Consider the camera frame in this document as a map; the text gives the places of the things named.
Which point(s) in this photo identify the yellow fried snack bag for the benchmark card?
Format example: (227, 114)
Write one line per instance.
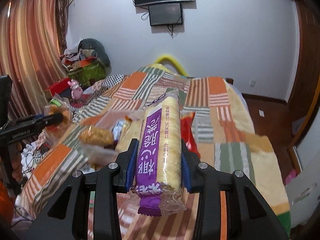
(96, 136)

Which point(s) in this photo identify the red snack bag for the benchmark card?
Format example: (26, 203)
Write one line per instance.
(186, 122)

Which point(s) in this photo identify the pink plush toy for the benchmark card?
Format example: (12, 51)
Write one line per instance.
(76, 90)

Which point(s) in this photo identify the green storage bag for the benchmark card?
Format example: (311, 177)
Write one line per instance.
(88, 75)

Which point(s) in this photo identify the grey plush pillow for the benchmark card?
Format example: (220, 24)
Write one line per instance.
(93, 44)

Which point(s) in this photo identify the striped orange curtain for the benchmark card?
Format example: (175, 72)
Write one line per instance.
(30, 53)

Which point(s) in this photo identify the red box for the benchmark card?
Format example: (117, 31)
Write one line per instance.
(57, 87)

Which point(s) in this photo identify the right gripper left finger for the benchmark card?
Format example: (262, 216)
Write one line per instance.
(65, 216)

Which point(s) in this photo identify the clear plastic storage box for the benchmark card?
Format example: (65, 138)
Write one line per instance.
(112, 120)

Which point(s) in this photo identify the purple rice cracker pack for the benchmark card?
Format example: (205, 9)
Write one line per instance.
(158, 178)

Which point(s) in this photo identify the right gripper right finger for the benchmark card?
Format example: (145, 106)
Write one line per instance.
(248, 214)

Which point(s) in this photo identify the small black wall monitor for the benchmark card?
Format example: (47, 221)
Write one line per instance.
(165, 14)

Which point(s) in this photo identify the patchwork striped bed blanket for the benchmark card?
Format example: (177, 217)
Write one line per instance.
(223, 131)

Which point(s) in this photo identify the wooden wardrobe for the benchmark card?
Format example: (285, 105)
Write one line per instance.
(304, 98)

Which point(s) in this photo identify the pale noodle snack bag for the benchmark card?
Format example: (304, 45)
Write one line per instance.
(131, 130)

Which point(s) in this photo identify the orange snack bag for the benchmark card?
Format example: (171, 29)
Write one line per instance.
(60, 117)

